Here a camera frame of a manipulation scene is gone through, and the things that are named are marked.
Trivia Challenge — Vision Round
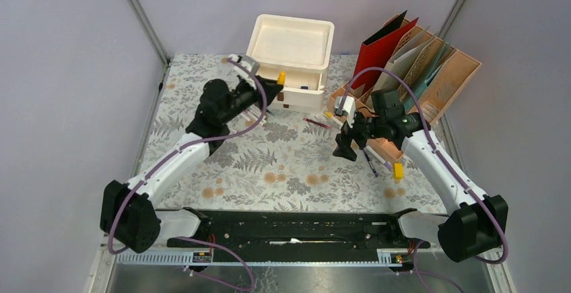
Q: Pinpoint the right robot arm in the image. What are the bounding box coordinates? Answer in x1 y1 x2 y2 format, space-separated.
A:
333 90 508 262

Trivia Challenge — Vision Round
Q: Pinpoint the dark blue pen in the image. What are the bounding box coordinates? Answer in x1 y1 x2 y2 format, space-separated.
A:
362 149 378 177

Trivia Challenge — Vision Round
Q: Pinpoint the red folder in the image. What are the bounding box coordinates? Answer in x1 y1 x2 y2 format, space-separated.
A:
349 11 418 97

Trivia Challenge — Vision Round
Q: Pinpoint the purple capped white marker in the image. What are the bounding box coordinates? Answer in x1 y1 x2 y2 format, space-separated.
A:
376 156 393 171

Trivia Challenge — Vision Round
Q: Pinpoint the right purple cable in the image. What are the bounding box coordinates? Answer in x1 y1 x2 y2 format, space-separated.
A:
339 67 510 293

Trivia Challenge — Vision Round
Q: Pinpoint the yellow eraser block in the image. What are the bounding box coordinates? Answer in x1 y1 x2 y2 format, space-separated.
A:
393 162 404 183

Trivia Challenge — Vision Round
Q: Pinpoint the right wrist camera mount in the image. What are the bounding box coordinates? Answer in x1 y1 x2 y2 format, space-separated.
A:
333 96 356 128

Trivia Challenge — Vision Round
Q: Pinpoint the floral table mat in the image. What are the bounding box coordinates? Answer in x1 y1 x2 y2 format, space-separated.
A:
141 55 445 214

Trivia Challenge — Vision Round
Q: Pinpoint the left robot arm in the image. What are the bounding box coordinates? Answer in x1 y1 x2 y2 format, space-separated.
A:
100 77 283 255

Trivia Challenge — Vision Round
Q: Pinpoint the yellow glue bottle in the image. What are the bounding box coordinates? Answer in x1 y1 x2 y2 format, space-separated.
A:
276 71 286 86

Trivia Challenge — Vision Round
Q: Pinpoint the teal folder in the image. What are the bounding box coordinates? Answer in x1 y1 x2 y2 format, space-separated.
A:
403 39 451 100

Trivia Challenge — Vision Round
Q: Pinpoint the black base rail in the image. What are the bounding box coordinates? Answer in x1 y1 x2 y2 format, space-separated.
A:
193 209 419 264

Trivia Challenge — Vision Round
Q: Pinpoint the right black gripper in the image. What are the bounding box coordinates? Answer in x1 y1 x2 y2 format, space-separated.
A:
333 106 386 162

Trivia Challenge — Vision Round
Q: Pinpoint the dark red pen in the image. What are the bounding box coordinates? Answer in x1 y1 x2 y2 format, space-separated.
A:
303 117 332 129

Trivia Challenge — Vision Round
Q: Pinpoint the white three-drawer organizer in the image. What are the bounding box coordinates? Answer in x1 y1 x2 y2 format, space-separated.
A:
246 14 335 113

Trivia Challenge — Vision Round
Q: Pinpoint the orange plastic file rack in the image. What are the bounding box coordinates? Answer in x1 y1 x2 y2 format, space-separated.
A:
327 14 483 163

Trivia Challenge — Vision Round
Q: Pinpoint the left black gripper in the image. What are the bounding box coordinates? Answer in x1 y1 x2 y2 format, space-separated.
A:
220 75 283 124

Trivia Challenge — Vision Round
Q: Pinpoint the purple cable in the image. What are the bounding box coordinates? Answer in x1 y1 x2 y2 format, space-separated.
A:
339 67 510 293
106 57 269 293

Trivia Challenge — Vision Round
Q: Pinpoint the beige folder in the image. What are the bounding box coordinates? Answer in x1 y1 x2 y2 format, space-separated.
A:
372 27 433 91

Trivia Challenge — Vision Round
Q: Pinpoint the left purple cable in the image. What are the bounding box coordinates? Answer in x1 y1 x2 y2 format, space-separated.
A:
106 57 269 293

